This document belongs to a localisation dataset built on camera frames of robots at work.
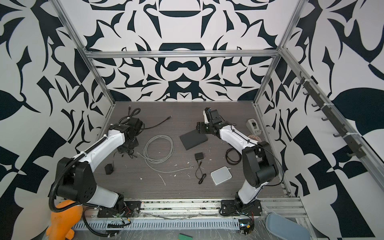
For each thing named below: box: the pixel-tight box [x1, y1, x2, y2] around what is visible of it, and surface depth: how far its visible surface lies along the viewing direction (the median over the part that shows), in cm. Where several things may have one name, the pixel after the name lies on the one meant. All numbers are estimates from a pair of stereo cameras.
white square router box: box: [210, 166, 233, 186], surface depth 85 cm
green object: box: [178, 233, 194, 240], surface depth 67 cm
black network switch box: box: [179, 129, 208, 151], surface depth 101 cm
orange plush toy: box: [46, 200, 83, 240], surface depth 66 cm
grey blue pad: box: [265, 213, 311, 240], surface depth 71 cm
